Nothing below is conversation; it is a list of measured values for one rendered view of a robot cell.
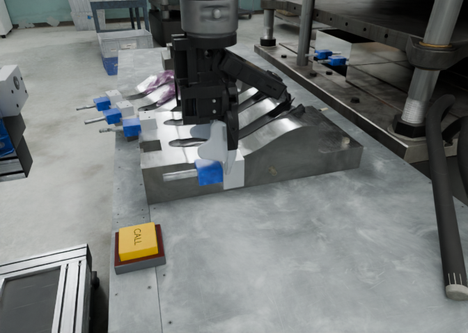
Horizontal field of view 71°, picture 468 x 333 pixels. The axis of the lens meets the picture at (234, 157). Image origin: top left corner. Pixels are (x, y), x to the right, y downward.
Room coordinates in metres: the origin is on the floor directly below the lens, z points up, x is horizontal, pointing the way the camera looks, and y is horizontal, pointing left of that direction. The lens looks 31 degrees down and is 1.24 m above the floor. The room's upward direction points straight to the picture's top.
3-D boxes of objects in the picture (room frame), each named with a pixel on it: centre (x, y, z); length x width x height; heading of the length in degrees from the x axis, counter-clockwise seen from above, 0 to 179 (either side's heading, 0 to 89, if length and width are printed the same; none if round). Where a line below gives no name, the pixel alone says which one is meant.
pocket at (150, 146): (0.61, 0.18, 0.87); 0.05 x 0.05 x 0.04; 16
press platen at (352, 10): (1.52, -0.71, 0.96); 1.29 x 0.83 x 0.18; 16
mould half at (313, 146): (0.72, -0.03, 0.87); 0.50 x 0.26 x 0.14; 106
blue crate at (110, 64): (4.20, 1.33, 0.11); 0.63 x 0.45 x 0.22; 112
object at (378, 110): (1.54, -0.71, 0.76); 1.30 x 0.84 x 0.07; 16
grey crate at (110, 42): (4.20, 1.34, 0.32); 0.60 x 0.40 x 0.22; 116
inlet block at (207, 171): (0.46, 0.05, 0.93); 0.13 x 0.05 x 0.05; 106
